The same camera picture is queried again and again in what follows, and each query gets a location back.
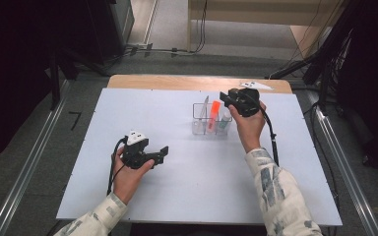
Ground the dark cabinet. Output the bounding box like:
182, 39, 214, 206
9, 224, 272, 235
84, 0, 136, 66

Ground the white green glue stick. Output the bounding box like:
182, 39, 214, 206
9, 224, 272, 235
218, 110, 232, 131

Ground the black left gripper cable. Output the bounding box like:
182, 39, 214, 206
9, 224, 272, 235
105, 136, 129, 198

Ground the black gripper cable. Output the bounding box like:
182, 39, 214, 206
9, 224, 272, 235
105, 136, 129, 198
249, 90, 281, 167

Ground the person's right hand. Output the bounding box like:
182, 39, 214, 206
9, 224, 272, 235
227, 99, 268, 154

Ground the orange highlighter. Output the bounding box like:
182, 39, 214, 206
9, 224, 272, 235
206, 99, 222, 134

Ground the person's left hand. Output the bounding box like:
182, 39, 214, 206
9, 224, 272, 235
110, 146, 157, 207

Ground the black tripod stand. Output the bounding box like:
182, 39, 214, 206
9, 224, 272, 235
44, 43, 110, 111

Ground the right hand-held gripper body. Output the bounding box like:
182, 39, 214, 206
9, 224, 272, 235
226, 80, 274, 118

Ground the wooden table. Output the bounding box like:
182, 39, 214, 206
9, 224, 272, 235
106, 74, 293, 94

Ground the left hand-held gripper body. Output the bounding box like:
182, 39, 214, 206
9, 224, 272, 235
120, 130, 157, 170

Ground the aluminium floor rail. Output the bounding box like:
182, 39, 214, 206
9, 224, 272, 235
0, 79, 73, 236
307, 90, 378, 236

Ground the black hanging cable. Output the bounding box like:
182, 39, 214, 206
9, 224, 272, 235
191, 0, 210, 54

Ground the floor power strip with cables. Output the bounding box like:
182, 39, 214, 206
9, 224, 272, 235
123, 41, 191, 58

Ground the light wooden bench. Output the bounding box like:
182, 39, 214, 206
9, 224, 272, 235
186, 0, 344, 55

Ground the silver pen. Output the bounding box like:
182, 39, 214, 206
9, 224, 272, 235
198, 94, 211, 136

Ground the clear plastic pen organiser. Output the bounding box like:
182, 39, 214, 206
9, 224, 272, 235
191, 101, 233, 137

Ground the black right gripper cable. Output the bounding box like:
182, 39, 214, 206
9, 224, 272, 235
249, 90, 281, 167

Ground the black stand with cables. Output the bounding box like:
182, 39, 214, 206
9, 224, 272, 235
268, 0, 378, 116

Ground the white board sheet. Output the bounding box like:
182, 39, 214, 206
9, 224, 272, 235
55, 87, 344, 227

